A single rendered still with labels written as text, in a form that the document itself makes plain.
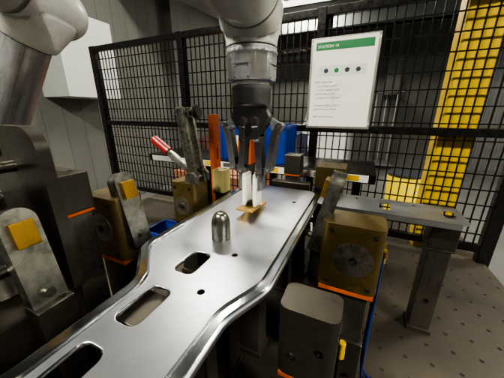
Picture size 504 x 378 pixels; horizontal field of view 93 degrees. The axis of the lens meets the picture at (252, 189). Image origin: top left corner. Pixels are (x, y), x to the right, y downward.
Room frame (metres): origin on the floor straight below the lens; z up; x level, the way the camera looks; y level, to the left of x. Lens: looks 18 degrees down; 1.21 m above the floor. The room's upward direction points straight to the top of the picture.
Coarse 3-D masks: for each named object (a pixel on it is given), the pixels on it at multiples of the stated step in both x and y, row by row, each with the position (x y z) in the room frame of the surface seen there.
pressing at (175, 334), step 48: (240, 192) 0.60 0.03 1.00; (288, 192) 0.60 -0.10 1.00; (192, 240) 0.35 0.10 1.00; (240, 240) 0.35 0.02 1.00; (288, 240) 0.36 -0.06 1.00; (144, 288) 0.24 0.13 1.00; (192, 288) 0.24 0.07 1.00; (240, 288) 0.24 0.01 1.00; (96, 336) 0.17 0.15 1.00; (144, 336) 0.17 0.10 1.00; (192, 336) 0.17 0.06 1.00
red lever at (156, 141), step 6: (156, 138) 0.58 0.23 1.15; (156, 144) 0.57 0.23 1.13; (162, 144) 0.57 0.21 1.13; (162, 150) 0.56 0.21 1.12; (168, 150) 0.56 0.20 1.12; (168, 156) 0.56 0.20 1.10; (174, 156) 0.55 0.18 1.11; (180, 162) 0.55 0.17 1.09; (186, 168) 0.54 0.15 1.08; (198, 174) 0.53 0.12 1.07
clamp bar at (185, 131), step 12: (180, 108) 0.53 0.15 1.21; (192, 108) 0.52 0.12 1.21; (180, 120) 0.53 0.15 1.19; (192, 120) 0.55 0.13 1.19; (180, 132) 0.53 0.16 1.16; (192, 132) 0.55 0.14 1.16; (192, 144) 0.54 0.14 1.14; (192, 156) 0.52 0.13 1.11; (192, 168) 0.52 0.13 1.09; (204, 168) 0.55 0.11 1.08; (204, 180) 0.54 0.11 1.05
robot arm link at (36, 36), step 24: (48, 0) 0.65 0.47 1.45; (72, 0) 0.72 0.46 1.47; (0, 24) 0.65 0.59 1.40; (24, 24) 0.64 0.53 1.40; (48, 24) 0.67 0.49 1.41; (72, 24) 0.73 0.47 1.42; (0, 48) 0.66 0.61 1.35; (24, 48) 0.66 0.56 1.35; (48, 48) 0.69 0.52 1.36; (0, 72) 0.65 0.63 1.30; (24, 72) 0.67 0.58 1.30; (0, 96) 0.65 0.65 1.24; (24, 96) 0.68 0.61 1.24; (0, 120) 0.66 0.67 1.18; (24, 120) 0.69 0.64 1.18
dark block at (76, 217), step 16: (64, 176) 0.33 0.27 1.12; (80, 176) 0.35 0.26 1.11; (64, 192) 0.32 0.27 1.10; (80, 192) 0.34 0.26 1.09; (80, 208) 0.34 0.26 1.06; (80, 224) 0.34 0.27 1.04; (80, 240) 0.33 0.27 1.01; (96, 240) 0.35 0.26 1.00; (80, 256) 0.33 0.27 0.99; (96, 256) 0.35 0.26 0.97; (96, 272) 0.34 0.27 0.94; (80, 288) 0.32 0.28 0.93; (96, 288) 0.34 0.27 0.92; (80, 304) 0.33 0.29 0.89; (96, 304) 0.33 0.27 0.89; (96, 352) 0.32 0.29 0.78
